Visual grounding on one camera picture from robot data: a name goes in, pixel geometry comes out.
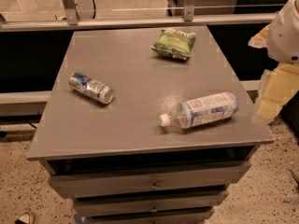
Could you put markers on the grey drawer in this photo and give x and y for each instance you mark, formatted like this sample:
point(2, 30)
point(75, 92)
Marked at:
point(146, 180)
point(165, 217)
point(150, 204)

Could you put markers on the clear plastic water bottle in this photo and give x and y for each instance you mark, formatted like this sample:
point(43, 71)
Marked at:
point(200, 111)

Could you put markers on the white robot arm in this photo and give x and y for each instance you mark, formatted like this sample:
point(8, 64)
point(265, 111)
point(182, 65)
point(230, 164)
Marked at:
point(283, 36)

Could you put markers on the top grey drawer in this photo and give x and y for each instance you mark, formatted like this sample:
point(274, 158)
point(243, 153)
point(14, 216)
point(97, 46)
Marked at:
point(146, 180)

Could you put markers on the middle grey drawer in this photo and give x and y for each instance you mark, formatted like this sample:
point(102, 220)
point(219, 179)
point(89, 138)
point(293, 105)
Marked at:
point(150, 204)

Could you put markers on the grey drawer cabinet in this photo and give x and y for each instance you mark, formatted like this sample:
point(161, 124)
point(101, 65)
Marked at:
point(78, 135)

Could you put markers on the green chip bag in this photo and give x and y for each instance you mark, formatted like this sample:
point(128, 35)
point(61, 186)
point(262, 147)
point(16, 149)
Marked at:
point(174, 44)

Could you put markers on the bottom grey drawer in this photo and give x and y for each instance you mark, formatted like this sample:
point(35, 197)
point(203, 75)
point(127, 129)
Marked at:
point(165, 217)

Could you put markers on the metal railing frame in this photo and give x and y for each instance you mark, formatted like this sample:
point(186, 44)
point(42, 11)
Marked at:
point(50, 15)

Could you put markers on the silver blue redbull can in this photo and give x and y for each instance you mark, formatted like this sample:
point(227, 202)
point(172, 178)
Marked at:
point(92, 88)

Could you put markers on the shoe tip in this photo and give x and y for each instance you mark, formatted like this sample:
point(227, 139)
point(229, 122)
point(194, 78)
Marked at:
point(26, 218)

